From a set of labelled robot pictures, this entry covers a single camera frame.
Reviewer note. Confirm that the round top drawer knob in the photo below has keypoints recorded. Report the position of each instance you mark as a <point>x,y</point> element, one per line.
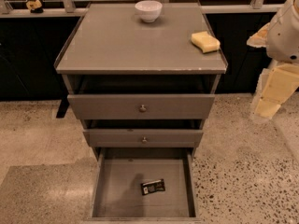
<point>142,109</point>

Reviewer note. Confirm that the round drawer knob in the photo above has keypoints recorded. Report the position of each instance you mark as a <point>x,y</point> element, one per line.
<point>144,140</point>
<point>142,109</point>

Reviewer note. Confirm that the grey drawer cabinet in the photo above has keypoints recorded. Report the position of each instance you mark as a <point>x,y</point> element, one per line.
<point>114,52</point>

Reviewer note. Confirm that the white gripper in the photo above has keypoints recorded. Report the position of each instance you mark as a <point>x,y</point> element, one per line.
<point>285,36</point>

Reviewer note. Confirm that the black rxbar chocolate bar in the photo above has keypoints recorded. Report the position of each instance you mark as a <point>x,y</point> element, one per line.
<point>152,187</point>

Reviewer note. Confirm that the yellow sponge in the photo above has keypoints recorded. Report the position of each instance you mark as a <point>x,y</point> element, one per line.
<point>205,42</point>

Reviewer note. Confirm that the small yellow black object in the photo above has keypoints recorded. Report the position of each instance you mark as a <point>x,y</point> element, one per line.
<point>34,6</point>

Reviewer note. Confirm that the round middle drawer knob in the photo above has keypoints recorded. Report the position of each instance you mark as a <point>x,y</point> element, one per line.
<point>144,140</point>

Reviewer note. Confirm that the grey middle drawer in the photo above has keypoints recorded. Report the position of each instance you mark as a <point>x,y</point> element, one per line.
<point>133,137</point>

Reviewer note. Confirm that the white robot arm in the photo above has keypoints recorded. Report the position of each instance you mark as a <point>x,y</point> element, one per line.
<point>280,37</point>

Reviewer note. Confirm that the grey top drawer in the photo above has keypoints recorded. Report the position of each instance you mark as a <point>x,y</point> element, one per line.
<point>126,106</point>

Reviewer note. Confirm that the grey open bottom drawer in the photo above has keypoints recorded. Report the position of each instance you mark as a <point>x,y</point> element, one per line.
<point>117,196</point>

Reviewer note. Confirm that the white ceramic bowl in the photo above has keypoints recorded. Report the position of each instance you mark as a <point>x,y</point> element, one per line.
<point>149,10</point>

